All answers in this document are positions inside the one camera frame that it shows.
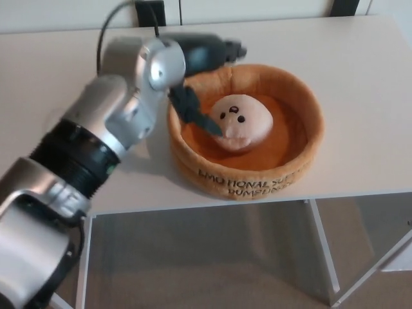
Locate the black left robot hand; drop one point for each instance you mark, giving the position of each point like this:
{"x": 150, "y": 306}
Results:
{"x": 206, "y": 53}

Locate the pink plush dumpling toy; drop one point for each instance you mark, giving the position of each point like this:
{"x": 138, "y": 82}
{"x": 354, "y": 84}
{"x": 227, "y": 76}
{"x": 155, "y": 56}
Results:
{"x": 248, "y": 124}

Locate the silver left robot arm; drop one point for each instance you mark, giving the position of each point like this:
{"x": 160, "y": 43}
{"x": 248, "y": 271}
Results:
{"x": 96, "y": 96}

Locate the orange round plush plate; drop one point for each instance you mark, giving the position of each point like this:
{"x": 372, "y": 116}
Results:
{"x": 289, "y": 106}

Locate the black rectangular panel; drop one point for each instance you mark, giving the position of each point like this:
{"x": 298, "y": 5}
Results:
{"x": 145, "y": 16}
{"x": 342, "y": 7}

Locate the white cabinet row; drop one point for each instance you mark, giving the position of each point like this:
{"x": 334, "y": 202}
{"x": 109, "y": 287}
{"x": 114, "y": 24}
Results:
{"x": 64, "y": 14}

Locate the white upright table leg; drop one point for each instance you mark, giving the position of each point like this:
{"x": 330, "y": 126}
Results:
{"x": 323, "y": 248}
{"x": 84, "y": 264}

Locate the white slanted table leg brace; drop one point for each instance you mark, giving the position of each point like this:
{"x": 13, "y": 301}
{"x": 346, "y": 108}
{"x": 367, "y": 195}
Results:
{"x": 61, "y": 301}
{"x": 373, "y": 270}

